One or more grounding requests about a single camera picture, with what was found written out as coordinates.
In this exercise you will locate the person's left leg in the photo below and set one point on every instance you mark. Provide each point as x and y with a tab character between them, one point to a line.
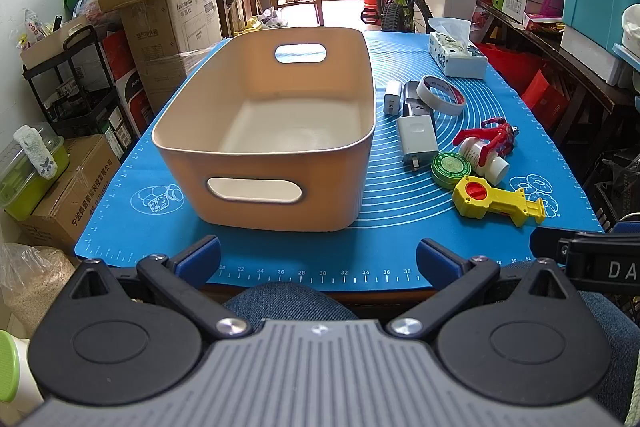
290	302

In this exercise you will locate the white foam box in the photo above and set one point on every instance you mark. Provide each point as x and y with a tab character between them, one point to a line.
590	54

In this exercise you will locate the person's leg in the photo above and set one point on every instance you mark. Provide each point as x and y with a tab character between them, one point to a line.
290	302
622	347

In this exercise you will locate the red toy figure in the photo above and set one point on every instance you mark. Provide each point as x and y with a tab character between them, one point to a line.
502	134

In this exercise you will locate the patterned tissue box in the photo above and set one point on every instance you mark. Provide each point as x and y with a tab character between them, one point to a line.
457	57

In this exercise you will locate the black metal cart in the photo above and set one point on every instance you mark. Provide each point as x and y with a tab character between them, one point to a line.
80	107

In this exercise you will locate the white tape roll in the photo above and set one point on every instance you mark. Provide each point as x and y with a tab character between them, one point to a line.
452	105

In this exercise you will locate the taped low cardboard box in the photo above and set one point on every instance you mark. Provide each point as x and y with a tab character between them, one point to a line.
75	202

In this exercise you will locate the large wrapped cardboard box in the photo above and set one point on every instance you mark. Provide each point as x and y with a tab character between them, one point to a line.
175	37

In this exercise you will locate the grey plastic bag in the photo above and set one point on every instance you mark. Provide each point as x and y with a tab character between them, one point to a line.
272	18

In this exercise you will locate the round green tin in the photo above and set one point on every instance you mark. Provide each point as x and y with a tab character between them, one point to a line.
451	168

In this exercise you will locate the white pill bottle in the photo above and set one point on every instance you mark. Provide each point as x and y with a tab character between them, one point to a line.
487	162

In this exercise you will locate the person's right leg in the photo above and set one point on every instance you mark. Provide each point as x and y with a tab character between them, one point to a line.
622	347

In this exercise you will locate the black plastic crate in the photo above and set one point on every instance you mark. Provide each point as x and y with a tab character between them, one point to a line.
615	187

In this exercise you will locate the small white charger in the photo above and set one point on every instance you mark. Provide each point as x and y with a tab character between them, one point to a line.
392	97

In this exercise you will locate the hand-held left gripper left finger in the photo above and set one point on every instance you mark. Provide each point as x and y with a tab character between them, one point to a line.
200	252

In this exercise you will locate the red gift bags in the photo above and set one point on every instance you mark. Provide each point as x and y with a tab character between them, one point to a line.
515	72

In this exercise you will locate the white bottle with green cap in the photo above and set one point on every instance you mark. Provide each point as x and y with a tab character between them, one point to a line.
15	377

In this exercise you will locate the red and white appliance box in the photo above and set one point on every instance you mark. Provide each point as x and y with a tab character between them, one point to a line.
127	82

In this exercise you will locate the large white power adapter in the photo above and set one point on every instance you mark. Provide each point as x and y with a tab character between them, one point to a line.
416	138

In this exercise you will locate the dark wooden side table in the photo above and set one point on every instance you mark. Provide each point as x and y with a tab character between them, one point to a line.
575	72

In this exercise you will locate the yellow toy with red knob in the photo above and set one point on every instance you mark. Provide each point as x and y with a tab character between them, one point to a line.
500	207

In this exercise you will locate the green container with clear lid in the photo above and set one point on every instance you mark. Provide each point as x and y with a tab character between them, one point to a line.
30	192

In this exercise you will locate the blue silicone baking mat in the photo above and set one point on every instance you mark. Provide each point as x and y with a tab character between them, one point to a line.
400	232

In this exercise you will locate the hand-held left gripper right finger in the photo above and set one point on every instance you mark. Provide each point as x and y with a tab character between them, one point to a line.
437	257

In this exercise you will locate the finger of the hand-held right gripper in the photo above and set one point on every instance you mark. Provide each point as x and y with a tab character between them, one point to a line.
547	242

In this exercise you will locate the clear bag of grain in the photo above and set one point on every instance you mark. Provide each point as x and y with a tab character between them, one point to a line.
30	287

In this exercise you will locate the beige plastic storage bin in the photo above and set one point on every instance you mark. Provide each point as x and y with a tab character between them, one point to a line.
270	117

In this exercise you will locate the white fuzzy towel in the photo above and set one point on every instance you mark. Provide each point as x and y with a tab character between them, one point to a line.
37	152

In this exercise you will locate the yellow plastic jug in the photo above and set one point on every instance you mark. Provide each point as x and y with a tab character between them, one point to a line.
251	27

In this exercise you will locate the red plastic bucket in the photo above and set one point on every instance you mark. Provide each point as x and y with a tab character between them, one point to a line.
372	2

